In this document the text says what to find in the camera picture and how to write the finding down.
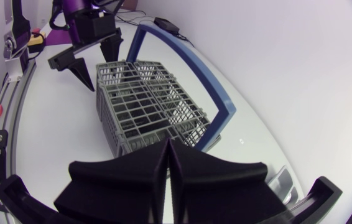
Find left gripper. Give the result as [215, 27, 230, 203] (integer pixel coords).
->
[47, 11, 124, 93]

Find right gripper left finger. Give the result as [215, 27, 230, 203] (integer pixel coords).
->
[53, 138, 169, 224]

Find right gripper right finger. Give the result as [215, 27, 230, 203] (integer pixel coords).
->
[168, 138, 289, 224]

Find grey cutlery tray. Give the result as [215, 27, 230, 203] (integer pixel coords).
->
[267, 166, 300, 205]

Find grey cutlery basket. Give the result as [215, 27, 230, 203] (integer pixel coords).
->
[95, 23, 237, 158]

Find yellow emergency stop box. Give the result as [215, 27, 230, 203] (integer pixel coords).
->
[27, 28, 47, 54]

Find black power brick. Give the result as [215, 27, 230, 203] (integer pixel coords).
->
[153, 17, 180, 35]

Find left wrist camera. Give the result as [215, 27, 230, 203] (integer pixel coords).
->
[84, 8, 116, 20]

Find black cable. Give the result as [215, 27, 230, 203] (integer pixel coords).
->
[113, 10, 155, 27]
[175, 32, 196, 48]

